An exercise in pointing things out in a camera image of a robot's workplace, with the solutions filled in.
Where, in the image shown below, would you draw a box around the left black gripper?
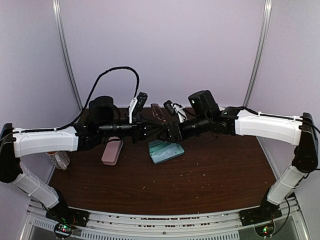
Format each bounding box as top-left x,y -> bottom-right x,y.
98,112 -> 164,144

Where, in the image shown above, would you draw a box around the left aluminium frame post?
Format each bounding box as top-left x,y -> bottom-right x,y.
52,0 -> 83,111

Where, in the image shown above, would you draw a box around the grey-blue glasses case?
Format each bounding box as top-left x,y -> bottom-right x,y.
148,139 -> 185,165

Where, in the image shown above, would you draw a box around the dark sunglasses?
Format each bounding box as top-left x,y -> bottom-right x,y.
150,103 -> 166,124

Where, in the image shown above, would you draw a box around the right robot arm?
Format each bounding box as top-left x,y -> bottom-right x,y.
157,90 -> 319,221

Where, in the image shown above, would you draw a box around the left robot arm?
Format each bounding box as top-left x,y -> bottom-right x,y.
0,93 -> 162,222

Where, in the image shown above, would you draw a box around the pink glasses case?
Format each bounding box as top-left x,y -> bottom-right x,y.
101,141 -> 123,166

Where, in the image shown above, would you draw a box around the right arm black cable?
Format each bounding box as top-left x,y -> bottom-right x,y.
219,106 -> 320,226

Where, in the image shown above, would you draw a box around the light blue cloth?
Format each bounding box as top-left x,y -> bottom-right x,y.
150,143 -> 185,164

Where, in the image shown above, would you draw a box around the aluminium frame post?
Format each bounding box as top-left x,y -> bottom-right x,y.
52,0 -> 83,111
243,0 -> 273,107

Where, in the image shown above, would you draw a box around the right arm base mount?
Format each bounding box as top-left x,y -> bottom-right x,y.
239,207 -> 282,238

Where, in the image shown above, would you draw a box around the right aluminium frame post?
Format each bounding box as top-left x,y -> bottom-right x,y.
243,0 -> 273,107

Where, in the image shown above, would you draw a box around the patterned mug orange inside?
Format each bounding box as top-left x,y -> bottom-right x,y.
46,151 -> 70,171

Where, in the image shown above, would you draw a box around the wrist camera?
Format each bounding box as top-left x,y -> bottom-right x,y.
128,92 -> 148,124
163,100 -> 188,123

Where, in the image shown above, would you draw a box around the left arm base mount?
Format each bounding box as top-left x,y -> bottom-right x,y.
45,208 -> 90,240

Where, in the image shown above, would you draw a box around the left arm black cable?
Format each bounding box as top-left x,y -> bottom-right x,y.
0,66 -> 141,141

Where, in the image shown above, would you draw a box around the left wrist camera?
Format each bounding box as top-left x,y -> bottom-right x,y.
128,92 -> 148,124

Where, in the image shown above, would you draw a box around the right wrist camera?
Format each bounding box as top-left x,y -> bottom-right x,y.
163,100 -> 188,123

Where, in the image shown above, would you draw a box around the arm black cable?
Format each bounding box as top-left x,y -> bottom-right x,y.
219,106 -> 320,226
0,66 -> 141,141

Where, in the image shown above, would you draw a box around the aluminium front rail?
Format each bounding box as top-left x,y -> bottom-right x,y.
19,197 -> 312,240

